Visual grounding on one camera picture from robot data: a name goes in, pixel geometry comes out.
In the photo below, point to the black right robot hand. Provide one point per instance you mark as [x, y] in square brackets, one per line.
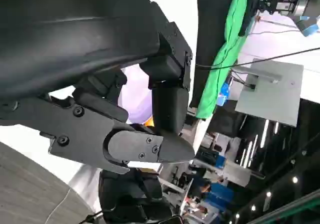
[130, 199]

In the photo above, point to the green cloth backdrop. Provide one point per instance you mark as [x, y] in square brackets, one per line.
[225, 59]

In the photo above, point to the black cloth backdrop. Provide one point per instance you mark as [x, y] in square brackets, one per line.
[210, 21]

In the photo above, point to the lilac plate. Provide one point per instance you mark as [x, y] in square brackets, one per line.
[137, 96]

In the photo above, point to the grey flat panel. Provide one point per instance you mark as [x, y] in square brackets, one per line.
[272, 96]

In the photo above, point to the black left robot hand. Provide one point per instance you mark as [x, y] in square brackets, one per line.
[70, 46]

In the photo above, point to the small blue box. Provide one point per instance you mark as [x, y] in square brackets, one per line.
[223, 95]

